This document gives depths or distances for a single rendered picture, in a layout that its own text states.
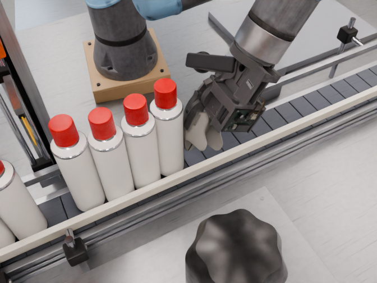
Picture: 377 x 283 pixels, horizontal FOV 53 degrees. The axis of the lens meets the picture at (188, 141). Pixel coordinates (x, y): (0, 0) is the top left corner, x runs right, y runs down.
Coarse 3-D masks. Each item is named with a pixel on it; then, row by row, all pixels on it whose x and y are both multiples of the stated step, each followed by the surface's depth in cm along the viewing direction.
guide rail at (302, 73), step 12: (360, 48) 80; (372, 48) 81; (324, 60) 77; (336, 60) 78; (300, 72) 75; (312, 72) 77; (276, 84) 73; (204, 108) 69; (48, 168) 61; (24, 180) 59; (36, 180) 60
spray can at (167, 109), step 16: (160, 80) 56; (160, 96) 55; (176, 96) 56; (160, 112) 57; (176, 112) 57; (160, 128) 59; (176, 128) 59; (160, 144) 62; (176, 144) 62; (160, 160) 66; (176, 160) 66
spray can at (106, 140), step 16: (96, 112) 52; (96, 128) 51; (112, 128) 52; (96, 144) 53; (112, 144) 53; (96, 160) 56; (112, 160) 55; (128, 160) 60; (112, 176) 58; (128, 176) 61; (112, 192) 62; (128, 192) 64
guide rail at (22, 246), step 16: (352, 96) 78; (368, 96) 79; (320, 112) 75; (336, 112) 77; (288, 128) 72; (256, 144) 70; (208, 160) 68; (224, 160) 69; (176, 176) 65; (192, 176) 67; (144, 192) 63; (96, 208) 62; (112, 208) 62; (64, 224) 60; (80, 224) 61; (32, 240) 58; (48, 240) 60; (0, 256) 57
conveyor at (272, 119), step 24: (360, 72) 87; (312, 96) 83; (336, 96) 83; (264, 120) 78; (288, 120) 78; (240, 144) 74; (216, 168) 71; (168, 192) 68; (48, 216) 64; (72, 216) 64; (0, 264) 59
